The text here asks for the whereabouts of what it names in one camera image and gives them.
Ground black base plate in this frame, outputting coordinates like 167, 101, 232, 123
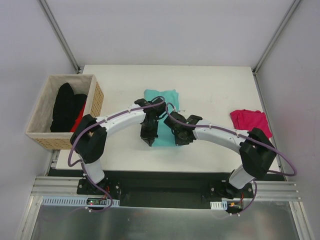
76, 170, 254, 209

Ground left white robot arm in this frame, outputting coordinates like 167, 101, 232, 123
67, 96, 166, 195

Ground white cable duct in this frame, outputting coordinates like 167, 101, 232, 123
210, 200, 228, 211
41, 196, 120, 208

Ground right white cable duct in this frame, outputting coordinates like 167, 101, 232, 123
210, 200, 228, 211

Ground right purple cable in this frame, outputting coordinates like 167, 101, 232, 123
166, 102, 298, 217

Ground purple cable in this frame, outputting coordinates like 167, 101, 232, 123
166, 102, 298, 217
68, 96, 167, 213

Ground red garment in basket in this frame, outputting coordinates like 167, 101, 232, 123
69, 101, 86, 133

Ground left white cable duct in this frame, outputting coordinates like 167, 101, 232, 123
41, 196, 120, 208

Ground teal t-shirt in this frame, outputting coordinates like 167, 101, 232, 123
143, 88, 185, 149

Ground right aluminium corner post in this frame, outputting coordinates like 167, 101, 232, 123
252, 0, 303, 76

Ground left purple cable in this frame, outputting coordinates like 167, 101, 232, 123
68, 96, 167, 213

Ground left aluminium corner post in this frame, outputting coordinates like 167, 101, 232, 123
37, 0, 81, 74

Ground aluminium corner post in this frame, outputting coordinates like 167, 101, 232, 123
37, 0, 81, 74
252, 0, 303, 76

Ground pink folded t-shirt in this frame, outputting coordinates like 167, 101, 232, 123
229, 109, 273, 139

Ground black garment in basket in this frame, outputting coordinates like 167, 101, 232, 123
50, 83, 87, 133

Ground wicker laundry basket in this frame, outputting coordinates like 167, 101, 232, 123
25, 74, 104, 150

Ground aluminium rail frame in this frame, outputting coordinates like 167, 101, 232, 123
31, 176, 302, 202

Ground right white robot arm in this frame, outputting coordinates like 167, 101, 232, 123
164, 111, 277, 199

